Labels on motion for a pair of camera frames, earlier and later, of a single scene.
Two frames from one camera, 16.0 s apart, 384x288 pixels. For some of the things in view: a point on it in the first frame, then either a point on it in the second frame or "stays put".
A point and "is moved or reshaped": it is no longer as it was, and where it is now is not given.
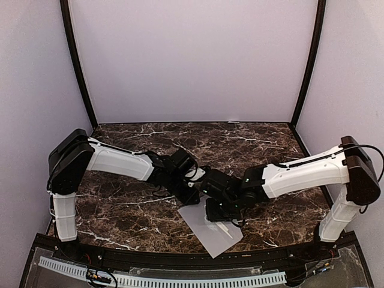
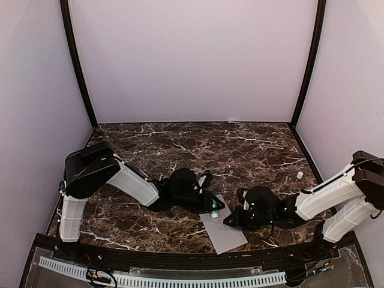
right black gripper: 213,216 to 237,222
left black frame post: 75,59 stays put
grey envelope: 216,237 is moved or reshaped
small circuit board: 92,276 stays put
